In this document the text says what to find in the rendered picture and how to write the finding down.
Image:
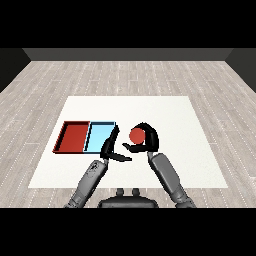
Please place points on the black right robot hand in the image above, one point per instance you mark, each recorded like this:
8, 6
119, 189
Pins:
152, 140

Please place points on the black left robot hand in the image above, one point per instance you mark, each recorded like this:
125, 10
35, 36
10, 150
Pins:
108, 146

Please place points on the light blue shallow open box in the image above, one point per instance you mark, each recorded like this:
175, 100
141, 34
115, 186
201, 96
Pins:
98, 137

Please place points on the red can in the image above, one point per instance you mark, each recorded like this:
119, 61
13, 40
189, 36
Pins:
137, 136

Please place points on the red shallow open box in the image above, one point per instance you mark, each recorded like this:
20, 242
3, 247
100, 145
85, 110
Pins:
72, 137

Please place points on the dark grey robot body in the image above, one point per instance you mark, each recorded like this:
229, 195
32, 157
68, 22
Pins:
127, 200

